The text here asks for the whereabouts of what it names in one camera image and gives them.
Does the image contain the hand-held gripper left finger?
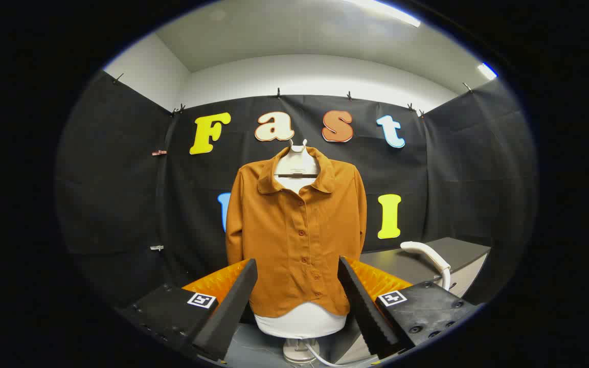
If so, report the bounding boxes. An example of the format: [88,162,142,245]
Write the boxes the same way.
[116,258,258,364]

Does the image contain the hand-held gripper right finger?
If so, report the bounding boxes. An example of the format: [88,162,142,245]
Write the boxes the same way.
[337,256,481,361]

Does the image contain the orange-brown button shirt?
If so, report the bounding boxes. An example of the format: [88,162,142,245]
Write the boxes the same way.
[225,146,368,318]

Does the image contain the white garment steamer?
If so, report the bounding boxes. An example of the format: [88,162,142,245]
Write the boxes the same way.
[400,241,452,290]

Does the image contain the white mannequin torso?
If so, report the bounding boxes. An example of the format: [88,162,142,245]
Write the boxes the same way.
[254,139,349,339]

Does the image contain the white mannequin stand base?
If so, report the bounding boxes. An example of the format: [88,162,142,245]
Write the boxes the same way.
[282,338,321,365]

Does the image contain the grey table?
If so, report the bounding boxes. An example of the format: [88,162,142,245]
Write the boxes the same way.
[358,237,491,298]

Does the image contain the black backdrop cloth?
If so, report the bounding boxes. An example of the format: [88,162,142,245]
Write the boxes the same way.
[56,69,536,310]

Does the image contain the row of black cloth clips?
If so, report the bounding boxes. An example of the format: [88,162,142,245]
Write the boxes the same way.
[112,73,475,119]

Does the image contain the long ceiling light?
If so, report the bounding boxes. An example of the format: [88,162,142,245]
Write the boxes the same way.
[345,0,422,28]

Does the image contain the white hose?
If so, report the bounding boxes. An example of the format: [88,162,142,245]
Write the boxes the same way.
[302,341,379,367]

